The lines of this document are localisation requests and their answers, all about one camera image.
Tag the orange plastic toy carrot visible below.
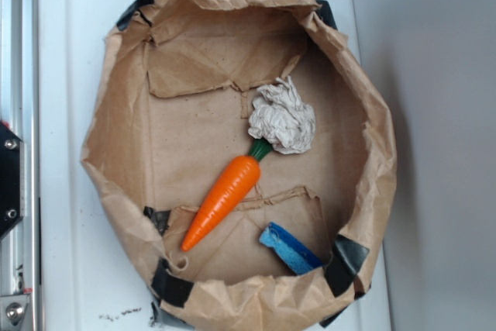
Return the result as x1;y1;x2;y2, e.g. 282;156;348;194
181;139;273;252

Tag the crumpled white cloth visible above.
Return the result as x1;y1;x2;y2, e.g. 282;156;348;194
248;76;316;155

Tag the brown paper bag bin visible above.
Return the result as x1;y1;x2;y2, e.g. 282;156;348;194
81;0;397;330

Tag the blue sponge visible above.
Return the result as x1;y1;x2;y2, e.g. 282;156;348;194
259;222;324;275

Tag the white plastic tray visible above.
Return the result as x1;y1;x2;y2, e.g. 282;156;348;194
37;0;393;331

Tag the black corner bracket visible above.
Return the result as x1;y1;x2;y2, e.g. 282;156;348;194
0;122;24;240

